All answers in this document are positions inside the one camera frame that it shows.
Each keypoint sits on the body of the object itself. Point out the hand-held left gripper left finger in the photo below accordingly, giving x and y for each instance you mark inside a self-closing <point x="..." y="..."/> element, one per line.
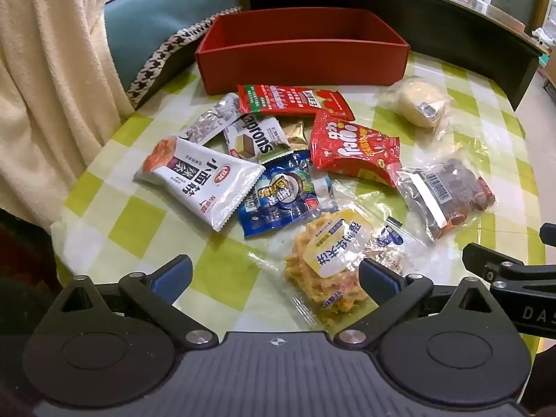
<point x="173" y="274"/>

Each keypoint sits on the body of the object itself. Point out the small gold snack packet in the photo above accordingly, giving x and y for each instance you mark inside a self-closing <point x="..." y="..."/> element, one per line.
<point x="295" y="132"/>

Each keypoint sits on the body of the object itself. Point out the white bread snack packet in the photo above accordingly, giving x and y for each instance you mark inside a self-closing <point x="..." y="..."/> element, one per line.
<point x="195" y="173"/>

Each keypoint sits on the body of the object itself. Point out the clear yellow crispy cake packet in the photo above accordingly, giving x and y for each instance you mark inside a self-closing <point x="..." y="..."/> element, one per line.
<point x="321" y="247"/>

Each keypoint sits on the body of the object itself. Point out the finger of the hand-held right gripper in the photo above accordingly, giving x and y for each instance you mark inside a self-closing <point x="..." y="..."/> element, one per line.
<point x="548" y="232"/>
<point x="486" y="260"/>

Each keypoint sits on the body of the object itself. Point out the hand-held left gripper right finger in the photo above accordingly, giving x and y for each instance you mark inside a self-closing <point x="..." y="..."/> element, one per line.
<point x="375" y="278"/>

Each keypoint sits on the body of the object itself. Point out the dark glass-top coffee table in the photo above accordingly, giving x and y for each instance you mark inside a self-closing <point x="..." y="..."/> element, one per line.
<point x="434" y="21"/>

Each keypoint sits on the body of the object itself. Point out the teal sofa houndstooth trim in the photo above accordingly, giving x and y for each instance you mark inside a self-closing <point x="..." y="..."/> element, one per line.
<point x="143" y="30"/>

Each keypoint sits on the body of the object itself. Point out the clear round pastry packet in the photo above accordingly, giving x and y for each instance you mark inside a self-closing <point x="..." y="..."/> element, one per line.
<point x="419" y="100"/>

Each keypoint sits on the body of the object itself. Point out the green checked tablecloth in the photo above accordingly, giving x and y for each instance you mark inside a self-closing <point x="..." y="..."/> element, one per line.
<point x="130" y="226"/>

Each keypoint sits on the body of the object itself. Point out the white green wafer packet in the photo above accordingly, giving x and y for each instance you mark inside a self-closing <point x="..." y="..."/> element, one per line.
<point x="260" y="137"/>

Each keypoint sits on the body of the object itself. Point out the red cardboard box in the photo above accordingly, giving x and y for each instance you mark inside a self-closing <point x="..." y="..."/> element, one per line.
<point x="304" y="65"/>

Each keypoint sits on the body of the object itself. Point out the clear dark snack packet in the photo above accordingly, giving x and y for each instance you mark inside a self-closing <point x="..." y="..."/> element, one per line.
<point x="456" y="182"/>

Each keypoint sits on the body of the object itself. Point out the red gummy candy packet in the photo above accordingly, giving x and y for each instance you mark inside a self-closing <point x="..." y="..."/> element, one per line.
<point x="352" y="147"/>

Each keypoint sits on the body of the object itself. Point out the silver printed snack packet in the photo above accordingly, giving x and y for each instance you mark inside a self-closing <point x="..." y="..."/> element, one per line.
<point x="208" y="121"/>

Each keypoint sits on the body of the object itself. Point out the long red snack packet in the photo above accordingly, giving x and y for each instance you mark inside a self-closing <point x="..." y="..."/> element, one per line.
<point x="286" y="100"/>

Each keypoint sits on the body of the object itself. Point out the blue candy packet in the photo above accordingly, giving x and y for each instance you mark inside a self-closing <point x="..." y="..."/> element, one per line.
<point x="278" y="191"/>

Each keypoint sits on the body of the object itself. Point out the cream towel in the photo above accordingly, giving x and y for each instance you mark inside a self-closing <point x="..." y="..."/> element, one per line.
<point x="52" y="95"/>

